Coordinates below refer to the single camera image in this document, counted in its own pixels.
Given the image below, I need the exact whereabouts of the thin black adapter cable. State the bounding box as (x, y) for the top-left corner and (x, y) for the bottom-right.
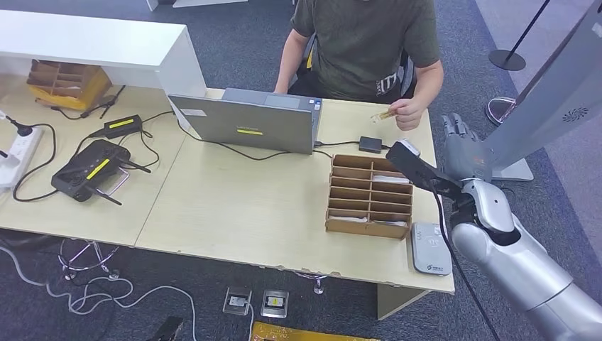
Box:
(314, 140), (391, 151)

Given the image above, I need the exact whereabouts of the white plug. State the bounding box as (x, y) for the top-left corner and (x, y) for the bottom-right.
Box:
(0, 149), (21, 169)

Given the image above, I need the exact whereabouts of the yellow box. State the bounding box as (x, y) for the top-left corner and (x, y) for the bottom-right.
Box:
(28, 67), (114, 112)

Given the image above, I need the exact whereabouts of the tan ID card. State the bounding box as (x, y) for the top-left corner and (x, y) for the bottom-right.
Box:
(370, 109), (398, 125)

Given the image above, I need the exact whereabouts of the black stanchion post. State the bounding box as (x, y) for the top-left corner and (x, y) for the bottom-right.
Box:
(488, 0), (552, 72)

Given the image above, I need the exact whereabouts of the long white looped cable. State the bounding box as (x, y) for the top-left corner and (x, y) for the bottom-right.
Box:
(0, 244), (199, 341)

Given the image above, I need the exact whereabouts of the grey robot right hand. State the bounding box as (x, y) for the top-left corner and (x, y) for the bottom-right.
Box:
(441, 112), (495, 182)

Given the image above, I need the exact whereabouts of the grey kiosk stand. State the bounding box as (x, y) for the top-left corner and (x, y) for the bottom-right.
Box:
(470, 0), (602, 183)

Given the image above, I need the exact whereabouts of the person's left hand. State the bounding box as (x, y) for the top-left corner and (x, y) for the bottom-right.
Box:
(388, 96), (427, 131)

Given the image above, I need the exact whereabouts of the small wooden organiser box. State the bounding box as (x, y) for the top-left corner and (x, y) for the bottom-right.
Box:
(26, 58), (102, 98)

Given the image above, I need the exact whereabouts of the white power strip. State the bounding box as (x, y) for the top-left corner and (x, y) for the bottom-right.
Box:
(0, 126), (45, 192)

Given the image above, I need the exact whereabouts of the white counter shelf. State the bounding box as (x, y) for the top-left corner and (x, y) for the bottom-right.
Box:
(0, 9), (208, 98)

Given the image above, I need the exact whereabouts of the grey card reader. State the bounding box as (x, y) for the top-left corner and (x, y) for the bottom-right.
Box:
(411, 222), (454, 277)

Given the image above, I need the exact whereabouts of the chrome table foot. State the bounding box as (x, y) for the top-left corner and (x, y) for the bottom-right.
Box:
(292, 270), (330, 296)

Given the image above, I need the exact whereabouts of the black router with antennas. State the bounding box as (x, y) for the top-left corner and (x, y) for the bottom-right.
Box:
(50, 139), (153, 207)

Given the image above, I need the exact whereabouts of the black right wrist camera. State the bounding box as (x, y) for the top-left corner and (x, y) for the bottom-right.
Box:
(385, 139), (464, 201)

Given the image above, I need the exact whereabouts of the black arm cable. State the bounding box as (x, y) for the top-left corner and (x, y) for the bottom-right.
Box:
(430, 180), (502, 341)

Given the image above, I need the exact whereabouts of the wooden card organiser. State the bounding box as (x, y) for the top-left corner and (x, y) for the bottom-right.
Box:
(325, 154), (415, 240)

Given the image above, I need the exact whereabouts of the chrome ring stand base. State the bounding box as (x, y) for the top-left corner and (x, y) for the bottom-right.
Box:
(57, 237), (121, 282)

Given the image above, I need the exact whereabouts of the black floor object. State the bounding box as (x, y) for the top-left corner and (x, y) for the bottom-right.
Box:
(150, 316), (185, 341)

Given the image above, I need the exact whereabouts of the person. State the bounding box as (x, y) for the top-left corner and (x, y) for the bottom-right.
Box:
(273, 0), (445, 131)

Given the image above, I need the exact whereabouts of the black adapter yellow label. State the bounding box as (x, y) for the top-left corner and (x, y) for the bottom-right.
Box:
(89, 114), (144, 140)

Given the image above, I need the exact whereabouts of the small black adapter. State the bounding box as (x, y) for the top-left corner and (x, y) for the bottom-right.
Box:
(359, 136), (383, 155)

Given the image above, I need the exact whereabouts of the steel floor socket yellow label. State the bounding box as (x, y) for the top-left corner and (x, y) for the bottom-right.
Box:
(260, 289), (290, 320)

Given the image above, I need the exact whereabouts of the white board furniture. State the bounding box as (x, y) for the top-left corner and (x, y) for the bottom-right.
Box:
(146, 0), (250, 12)

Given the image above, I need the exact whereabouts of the beige table leg panel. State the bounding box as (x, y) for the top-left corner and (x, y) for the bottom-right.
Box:
(376, 283), (431, 322)

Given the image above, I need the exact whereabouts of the grey laptop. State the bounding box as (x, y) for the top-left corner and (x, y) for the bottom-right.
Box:
(168, 87), (324, 156)

